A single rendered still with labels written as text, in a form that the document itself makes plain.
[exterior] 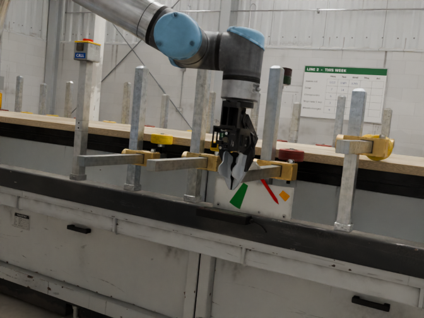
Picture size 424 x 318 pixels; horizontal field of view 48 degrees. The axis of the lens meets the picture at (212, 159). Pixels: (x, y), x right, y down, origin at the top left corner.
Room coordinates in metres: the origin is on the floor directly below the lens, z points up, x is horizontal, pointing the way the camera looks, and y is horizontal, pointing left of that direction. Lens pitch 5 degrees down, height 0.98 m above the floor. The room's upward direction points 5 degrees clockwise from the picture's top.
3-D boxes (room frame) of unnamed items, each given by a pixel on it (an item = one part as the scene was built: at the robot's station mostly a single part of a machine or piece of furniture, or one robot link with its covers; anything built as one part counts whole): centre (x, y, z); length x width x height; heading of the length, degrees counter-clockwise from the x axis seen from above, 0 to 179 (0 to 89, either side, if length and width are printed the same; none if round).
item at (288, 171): (1.44, -0.19, 0.85); 0.14 x 0.06 x 0.05; 62
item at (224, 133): (1.13, -0.05, 0.97); 0.09 x 0.08 x 0.12; 152
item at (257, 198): (1.44, -0.13, 0.75); 0.26 x 0.01 x 0.10; 62
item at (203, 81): (1.56, 0.05, 0.92); 0.04 x 0.04 x 0.48; 62
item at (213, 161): (1.55, 0.03, 0.84); 0.14 x 0.06 x 0.05; 62
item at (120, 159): (1.58, 0.28, 0.82); 0.44 x 0.03 x 0.04; 152
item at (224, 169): (1.13, -0.03, 0.86); 0.06 x 0.03 x 0.09; 152
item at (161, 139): (1.75, 0.19, 0.85); 0.08 x 0.08 x 0.11
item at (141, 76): (1.68, 0.27, 0.90); 0.04 x 0.04 x 0.48; 62
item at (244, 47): (1.14, -0.05, 1.13); 0.10 x 0.09 x 0.12; 81
